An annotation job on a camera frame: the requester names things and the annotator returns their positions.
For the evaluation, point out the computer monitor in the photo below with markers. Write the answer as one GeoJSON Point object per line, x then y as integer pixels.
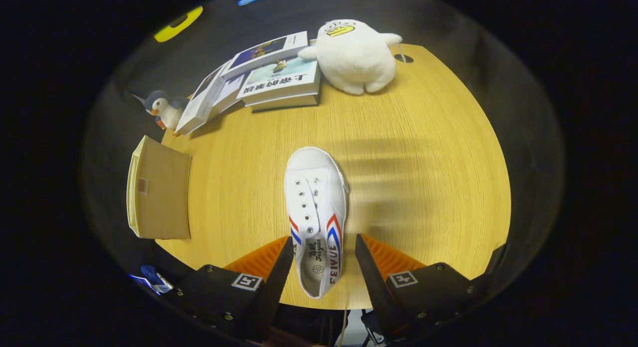
{"type": "Point", "coordinates": [149, 283]}

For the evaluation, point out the white canvas shoe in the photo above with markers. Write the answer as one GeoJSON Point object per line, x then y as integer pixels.
{"type": "Point", "coordinates": [316, 187]}

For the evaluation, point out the book with blue cover picture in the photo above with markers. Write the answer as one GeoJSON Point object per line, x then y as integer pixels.
{"type": "Point", "coordinates": [269, 50]}

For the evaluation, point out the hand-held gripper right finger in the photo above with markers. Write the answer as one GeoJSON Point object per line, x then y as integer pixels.
{"type": "Point", "coordinates": [374, 287]}

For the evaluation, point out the book with teal cover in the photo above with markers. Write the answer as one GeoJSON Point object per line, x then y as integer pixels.
{"type": "Point", "coordinates": [281, 80]}

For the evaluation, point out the grey penguin plush toy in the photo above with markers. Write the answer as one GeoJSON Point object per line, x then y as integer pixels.
{"type": "Point", "coordinates": [167, 110]}

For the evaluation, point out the white duck plush toy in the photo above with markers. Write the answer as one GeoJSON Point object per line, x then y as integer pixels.
{"type": "Point", "coordinates": [356, 53]}

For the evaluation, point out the plain white book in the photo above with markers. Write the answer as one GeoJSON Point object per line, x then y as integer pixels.
{"type": "Point", "coordinates": [229, 92]}

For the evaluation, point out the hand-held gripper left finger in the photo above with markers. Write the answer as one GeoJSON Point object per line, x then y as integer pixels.
{"type": "Point", "coordinates": [274, 287]}

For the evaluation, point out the blue cloth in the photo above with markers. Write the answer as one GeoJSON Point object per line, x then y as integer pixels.
{"type": "Point", "coordinates": [148, 272]}

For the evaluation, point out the white book with portrait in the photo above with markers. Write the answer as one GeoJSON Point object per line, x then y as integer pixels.
{"type": "Point", "coordinates": [199, 105]}

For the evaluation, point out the beige fabric storage box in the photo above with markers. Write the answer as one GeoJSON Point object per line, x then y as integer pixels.
{"type": "Point", "coordinates": [164, 192]}

